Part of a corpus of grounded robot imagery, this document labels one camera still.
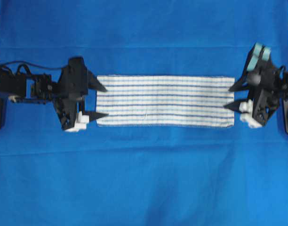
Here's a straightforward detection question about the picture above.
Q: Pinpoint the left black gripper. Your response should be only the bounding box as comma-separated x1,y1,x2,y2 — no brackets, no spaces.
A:
54,56,108,132

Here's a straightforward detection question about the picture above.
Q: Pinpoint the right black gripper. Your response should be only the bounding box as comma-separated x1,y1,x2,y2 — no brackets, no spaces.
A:
223,57,281,128

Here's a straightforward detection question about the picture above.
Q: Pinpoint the blue striped white towel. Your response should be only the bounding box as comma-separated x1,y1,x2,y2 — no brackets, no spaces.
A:
96,75,235,128

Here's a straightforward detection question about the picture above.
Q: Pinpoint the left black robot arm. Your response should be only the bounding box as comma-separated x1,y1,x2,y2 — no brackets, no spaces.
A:
0,56,107,132

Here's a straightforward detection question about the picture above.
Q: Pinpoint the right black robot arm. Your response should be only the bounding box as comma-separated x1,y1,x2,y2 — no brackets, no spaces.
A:
224,58,288,128

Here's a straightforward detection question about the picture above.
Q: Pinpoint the blue tablecloth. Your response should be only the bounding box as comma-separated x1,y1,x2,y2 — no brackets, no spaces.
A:
0,0,288,226

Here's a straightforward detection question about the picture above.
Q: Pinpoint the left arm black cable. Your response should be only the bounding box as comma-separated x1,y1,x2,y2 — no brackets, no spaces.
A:
0,60,67,71

